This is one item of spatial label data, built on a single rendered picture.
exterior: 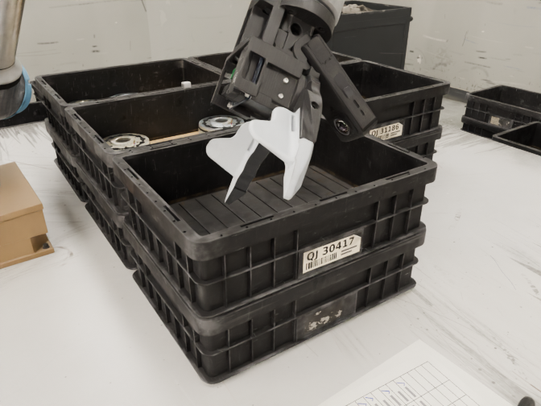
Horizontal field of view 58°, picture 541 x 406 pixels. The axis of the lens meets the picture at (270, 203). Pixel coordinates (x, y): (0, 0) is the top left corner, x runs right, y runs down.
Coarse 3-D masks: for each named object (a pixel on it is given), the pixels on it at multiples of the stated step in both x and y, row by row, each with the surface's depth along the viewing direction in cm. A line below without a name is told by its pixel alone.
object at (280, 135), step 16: (272, 112) 44; (288, 112) 45; (256, 128) 41; (272, 128) 42; (288, 128) 44; (272, 144) 41; (288, 144) 42; (304, 144) 42; (288, 160) 42; (304, 160) 42; (288, 176) 41; (288, 192) 41
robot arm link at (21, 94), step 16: (0, 0) 79; (16, 0) 80; (0, 16) 81; (16, 16) 83; (0, 32) 83; (16, 32) 86; (0, 48) 86; (16, 48) 90; (0, 64) 88; (16, 64) 93; (0, 80) 89; (16, 80) 92; (0, 96) 92; (16, 96) 96; (0, 112) 95; (16, 112) 99
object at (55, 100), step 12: (156, 60) 134; (168, 60) 135; (180, 60) 137; (192, 60) 134; (60, 72) 122; (72, 72) 122; (84, 72) 124; (216, 72) 122; (36, 84) 117; (204, 84) 112; (48, 96) 107; (120, 96) 104; (60, 108) 99
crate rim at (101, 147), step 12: (216, 84) 112; (228, 84) 114; (132, 96) 104; (144, 96) 104; (156, 96) 105; (72, 108) 97; (84, 108) 98; (72, 120) 91; (84, 120) 90; (84, 132) 86; (96, 132) 84; (204, 132) 84; (216, 132) 84; (96, 144) 80; (108, 144) 79; (156, 144) 79; (108, 156) 76
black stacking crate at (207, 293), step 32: (320, 128) 92; (128, 160) 75; (160, 160) 78; (192, 160) 82; (320, 160) 95; (352, 160) 87; (384, 160) 80; (128, 192) 73; (160, 192) 81; (192, 192) 84; (224, 192) 87; (256, 192) 87; (320, 192) 87; (416, 192) 73; (128, 224) 77; (192, 224) 77; (224, 224) 77; (320, 224) 64; (352, 224) 68; (384, 224) 72; (416, 224) 76; (160, 256) 68; (224, 256) 56; (256, 256) 60; (288, 256) 63; (352, 256) 69; (192, 288) 60; (224, 288) 59; (256, 288) 62
